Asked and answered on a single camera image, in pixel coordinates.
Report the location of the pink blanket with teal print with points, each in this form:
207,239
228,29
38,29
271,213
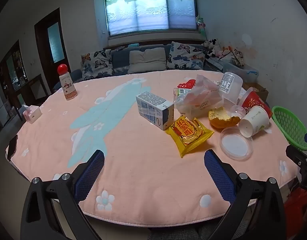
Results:
143,180

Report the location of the orange bread piece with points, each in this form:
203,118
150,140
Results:
222,122

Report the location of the clear round plastic lid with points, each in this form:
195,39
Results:
236,143

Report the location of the orange and pink plush toy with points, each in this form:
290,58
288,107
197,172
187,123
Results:
226,51

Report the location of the red plastic stool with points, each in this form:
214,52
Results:
296,205

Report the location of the red instant noodle cup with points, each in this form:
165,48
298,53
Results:
256,102

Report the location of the floral cloth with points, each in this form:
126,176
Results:
237,57

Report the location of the black white patterned box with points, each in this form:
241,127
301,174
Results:
216,63

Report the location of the dark phone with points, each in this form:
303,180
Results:
12,148

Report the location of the green plastic basket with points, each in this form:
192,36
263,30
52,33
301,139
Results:
291,130

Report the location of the black and white cow plush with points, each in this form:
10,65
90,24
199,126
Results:
211,46

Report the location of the dark wooden door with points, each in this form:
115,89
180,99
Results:
43,45

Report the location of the colourful pinwheel toy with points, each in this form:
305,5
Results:
201,23

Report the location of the clear plastic cup white label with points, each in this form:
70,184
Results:
228,82

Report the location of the blue sofa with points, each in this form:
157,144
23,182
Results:
121,60

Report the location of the yellow snack packet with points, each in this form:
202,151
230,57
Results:
188,135

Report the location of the dark wooden cabinet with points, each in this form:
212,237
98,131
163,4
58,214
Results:
16,67

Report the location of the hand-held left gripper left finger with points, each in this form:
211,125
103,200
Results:
89,177

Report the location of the window with printed blind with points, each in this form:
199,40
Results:
148,10

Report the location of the clear bottle with green label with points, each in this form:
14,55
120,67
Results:
179,92

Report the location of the pink tissue box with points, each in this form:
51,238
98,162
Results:
33,115

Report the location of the clear plastic bag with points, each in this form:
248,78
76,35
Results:
201,97

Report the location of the clear plastic storage box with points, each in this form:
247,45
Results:
246,72

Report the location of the white bottle with red cap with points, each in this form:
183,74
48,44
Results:
67,87

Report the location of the clear plastic dome lid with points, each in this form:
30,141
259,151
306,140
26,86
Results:
237,110

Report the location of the large butterfly print pillow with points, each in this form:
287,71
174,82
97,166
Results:
186,55

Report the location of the beige pillow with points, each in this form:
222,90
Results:
147,60

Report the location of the dark wooden side table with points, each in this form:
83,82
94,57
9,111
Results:
36,87

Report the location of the red foam fruit net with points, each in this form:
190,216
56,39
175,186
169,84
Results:
187,83

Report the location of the white and blue milk carton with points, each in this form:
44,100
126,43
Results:
153,107

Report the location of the small butterfly print pillow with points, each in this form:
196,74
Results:
97,65

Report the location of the cardboard box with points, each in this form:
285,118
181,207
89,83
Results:
261,88

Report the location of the teal packet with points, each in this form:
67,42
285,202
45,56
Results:
133,45

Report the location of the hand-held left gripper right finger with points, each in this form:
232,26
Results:
219,177

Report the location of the white paper cup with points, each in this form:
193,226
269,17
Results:
256,121

